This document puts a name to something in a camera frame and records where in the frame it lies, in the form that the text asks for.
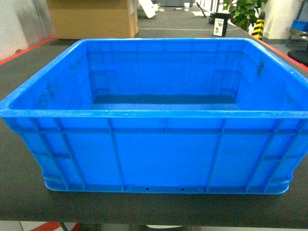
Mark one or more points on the green potted plant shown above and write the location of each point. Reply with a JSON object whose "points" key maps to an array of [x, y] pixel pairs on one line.
{"points": [[244, 13]]}

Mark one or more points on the black white printed box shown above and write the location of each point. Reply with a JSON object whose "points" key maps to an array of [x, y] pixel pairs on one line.
{"points": [[219, 21]]}

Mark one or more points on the large cardboard box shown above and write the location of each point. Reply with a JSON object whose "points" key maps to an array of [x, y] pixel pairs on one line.
{"points": [[85, 19]]}

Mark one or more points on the small blue bin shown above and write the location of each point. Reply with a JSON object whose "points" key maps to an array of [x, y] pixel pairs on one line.
{"points": [[300, 25]]}

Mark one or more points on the black office chair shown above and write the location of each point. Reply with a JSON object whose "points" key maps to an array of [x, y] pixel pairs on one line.
{"points": [[301, 56]]}

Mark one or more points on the large blue plastic crate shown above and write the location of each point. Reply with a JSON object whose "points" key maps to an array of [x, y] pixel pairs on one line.
{"points": [[205, 116]]}

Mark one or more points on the white paper cup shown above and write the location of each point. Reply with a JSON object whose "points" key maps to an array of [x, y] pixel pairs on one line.
{"points": [[186, 6]]}

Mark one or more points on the yellow black striped bollard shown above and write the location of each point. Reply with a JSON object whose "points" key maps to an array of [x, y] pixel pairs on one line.
{"points": [[259, 27]]}

